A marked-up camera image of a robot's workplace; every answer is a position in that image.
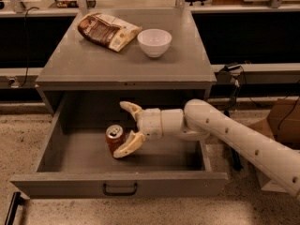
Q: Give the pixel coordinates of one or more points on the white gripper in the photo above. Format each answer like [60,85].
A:
[150,123]

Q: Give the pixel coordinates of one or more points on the grey cabinet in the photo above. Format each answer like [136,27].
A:
[78,64]

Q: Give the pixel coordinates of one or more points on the brown chip bag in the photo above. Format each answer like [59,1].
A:
[107,31]

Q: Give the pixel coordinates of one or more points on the orange soda can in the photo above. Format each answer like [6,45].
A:
[115,137]

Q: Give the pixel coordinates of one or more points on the black power adapter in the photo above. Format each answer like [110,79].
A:
[230,73]

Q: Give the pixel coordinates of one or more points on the black bar bottom left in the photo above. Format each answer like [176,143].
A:
[16,201]

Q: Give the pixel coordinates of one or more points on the cardboard box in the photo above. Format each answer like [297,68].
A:
[282,125]

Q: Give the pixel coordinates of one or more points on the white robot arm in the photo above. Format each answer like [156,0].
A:
[197,120]

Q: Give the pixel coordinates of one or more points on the open grey top drawer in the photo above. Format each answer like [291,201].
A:
[75,161]

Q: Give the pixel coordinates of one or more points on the black drawer handle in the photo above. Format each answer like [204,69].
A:
[119,191]

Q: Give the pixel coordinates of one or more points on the white bowl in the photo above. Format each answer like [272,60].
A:
[154,42]

